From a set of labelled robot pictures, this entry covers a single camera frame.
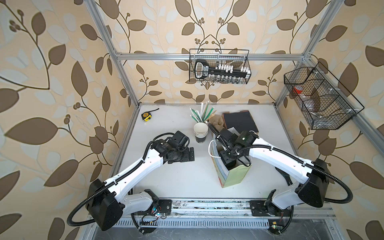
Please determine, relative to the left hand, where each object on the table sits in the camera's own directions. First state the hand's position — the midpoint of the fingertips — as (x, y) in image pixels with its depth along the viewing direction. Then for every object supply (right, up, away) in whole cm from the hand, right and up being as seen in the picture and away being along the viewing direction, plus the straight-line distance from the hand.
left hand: (186, 155), depth 78 cm
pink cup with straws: (+10, +21, +21) cm, 31 cm away
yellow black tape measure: (-32, +21, +33) cm, 51 cm away
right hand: (+22, -1, 0) cm, 22 cm away
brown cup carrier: (+20, +17, +30) cm, 40 cm away
